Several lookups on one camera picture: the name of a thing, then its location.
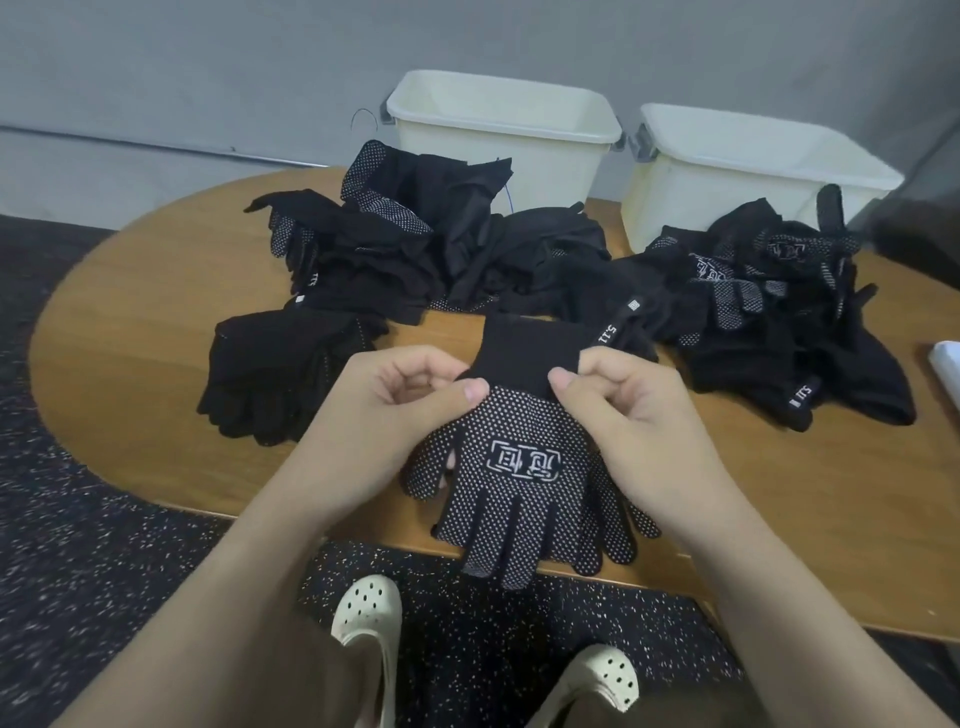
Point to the person's left hand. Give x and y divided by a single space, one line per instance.
375 435

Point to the person's right hand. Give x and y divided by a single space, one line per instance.
653 443

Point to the black dotted glove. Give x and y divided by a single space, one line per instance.
285 375
255 353
278 435
300 413
240 390
618 533
510 495
315 330

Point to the pile of black gloves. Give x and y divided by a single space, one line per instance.
248 432
435 225

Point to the stack of black gloves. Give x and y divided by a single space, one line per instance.
218 420

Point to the white plastic bin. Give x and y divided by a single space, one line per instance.
675 203
540 158

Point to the person's left forearm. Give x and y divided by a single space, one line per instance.
210 630

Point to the person's right forearm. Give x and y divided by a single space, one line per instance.
810 630

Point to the person's left white shoe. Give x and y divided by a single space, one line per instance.
368 615

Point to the person's white shoe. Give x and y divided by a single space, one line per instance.
600 675
368 615

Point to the person's right white shoe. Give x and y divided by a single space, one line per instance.
600 675

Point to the person's left leg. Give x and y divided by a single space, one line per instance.
323 675

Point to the white flat tray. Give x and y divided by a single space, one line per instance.
948 375

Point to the metal rack frame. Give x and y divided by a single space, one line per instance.
923 225

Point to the grey wall pipe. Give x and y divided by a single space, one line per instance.
150 143

